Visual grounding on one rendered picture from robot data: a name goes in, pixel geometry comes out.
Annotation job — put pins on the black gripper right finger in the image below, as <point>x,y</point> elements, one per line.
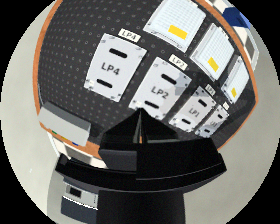
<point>154,131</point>

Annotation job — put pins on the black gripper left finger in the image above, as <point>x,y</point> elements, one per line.
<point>128,130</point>

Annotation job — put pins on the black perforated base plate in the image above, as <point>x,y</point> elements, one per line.
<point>69,45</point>

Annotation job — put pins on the white control panel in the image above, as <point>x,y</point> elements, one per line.
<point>63,123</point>

